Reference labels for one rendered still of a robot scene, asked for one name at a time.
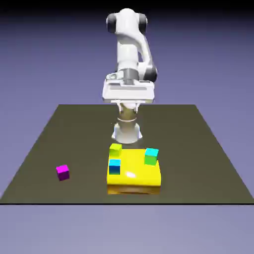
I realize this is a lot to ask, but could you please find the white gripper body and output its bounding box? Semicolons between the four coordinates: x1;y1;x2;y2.
102;78;155;105

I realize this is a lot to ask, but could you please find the small yellow-green cube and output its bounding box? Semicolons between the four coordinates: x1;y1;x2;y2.
109;143;123;157

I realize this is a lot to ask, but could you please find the small green cube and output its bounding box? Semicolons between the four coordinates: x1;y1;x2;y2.
144;147;160;166

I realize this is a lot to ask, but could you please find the small blue cube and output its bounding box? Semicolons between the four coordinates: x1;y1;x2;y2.
109;159;122;176

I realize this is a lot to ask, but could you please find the small magenta cube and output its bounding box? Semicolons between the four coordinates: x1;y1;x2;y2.
56;164;70;182

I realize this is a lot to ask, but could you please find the large yellow box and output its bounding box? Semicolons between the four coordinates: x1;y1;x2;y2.
106;148;162;195

